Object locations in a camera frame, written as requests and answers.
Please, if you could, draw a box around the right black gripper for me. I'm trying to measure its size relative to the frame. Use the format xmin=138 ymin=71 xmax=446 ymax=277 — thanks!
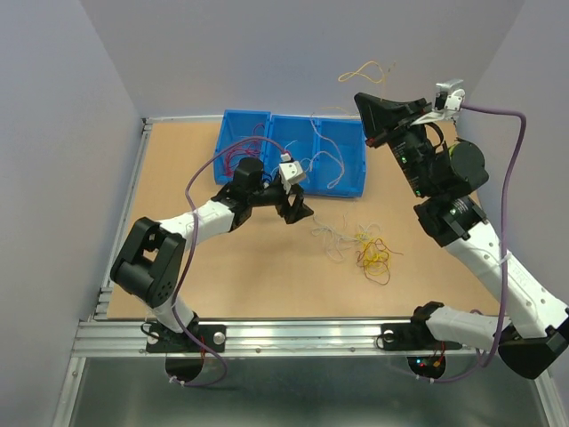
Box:
xmin=354 ymin=92 xmax=437 ymax=198

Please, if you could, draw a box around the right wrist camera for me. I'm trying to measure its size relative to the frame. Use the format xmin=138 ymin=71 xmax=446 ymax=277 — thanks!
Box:
xmin=412 ymin=79 xmax=465 ymax=125

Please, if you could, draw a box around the dark red wire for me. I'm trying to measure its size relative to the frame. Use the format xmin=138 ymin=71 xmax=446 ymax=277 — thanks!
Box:
xmin=221 ymin=124 xmax=267 ymax=177

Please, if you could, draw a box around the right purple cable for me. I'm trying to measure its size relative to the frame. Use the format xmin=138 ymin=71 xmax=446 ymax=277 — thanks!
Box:
xmin=461 ymin=102 xmax=528 ymax=383

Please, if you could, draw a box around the aluminium front rail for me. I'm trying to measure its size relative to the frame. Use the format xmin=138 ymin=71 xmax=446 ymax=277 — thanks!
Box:
xmin=73 ymin=316 xmax=547 ymax=357

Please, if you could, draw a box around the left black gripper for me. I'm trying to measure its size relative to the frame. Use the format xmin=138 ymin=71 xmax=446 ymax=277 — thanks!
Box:
xmin=248 ymin=179 xmax=313 ymax=224

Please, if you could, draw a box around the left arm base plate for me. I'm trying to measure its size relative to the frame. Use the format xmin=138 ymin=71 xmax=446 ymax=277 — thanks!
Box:
xmin=140 ymin=322 xmax=226 ymax=354

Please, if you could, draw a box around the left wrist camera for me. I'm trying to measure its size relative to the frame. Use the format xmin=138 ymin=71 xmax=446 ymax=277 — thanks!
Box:
xmin=278 ymin=161 xmax=307 ymax=194

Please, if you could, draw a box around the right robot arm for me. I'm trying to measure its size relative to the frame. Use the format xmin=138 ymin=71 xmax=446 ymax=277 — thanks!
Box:
xmin=354 ymin=90 xmax=568 ymax=379

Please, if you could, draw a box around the middle blue bin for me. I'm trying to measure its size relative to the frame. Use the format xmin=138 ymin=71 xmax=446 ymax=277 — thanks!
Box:
xmin=268 ymin=115 xmax=317 ymax=195

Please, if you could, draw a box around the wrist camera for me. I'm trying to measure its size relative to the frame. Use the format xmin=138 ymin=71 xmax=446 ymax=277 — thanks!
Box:
xmin=278 ymin=161 xmax=307 ymax=194
xmin=412 ymin=79 xmax=465 ymax=125

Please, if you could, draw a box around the yellow wire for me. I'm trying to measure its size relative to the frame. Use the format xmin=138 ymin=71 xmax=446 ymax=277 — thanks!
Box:
xmin=310 ymin=60 xmax=397 ymax=117

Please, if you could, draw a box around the wire bundle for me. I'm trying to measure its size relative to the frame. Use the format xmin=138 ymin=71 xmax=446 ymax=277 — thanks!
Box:
xmin=310 ymin=213 xmax=405 ymax=286

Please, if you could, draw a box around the blue bin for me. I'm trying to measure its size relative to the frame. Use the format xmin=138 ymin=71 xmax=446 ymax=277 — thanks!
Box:
xmin=268 ymin=115 xmax=317 ymax=195
xmin=213 ymin=109 xmax=271 ymax=185
xmin=314 ymin=118 xmax=366 ymax=198

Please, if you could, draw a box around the left blue bin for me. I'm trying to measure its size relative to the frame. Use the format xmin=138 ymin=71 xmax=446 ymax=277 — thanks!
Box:
xmin=213 ymin=109 xmax=271 ymax=185

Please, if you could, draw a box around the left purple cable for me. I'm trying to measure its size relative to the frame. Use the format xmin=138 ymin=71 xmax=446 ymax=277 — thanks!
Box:
xmin=171 ymin=136 xmax=294 ymax=387

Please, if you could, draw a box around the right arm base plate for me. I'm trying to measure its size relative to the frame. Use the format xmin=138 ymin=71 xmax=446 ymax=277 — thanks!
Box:
xmin=375 ymin=323 xmax=462 ymax=351

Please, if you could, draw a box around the right blue bin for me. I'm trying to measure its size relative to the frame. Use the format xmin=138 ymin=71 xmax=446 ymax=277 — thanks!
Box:
xmin=314 ymin=118 xmax=366 ymax=198

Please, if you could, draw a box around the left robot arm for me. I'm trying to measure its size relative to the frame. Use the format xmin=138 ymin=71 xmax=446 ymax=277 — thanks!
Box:
xmin=110 ymin=153 xmax=314 ymax=350

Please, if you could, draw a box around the purple cable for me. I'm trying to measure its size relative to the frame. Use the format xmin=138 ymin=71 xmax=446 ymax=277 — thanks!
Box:
xmin=461 ymin=102 xmax=528 ymax=383
xmin=171 ymin=136 xmax=294 ymax=387

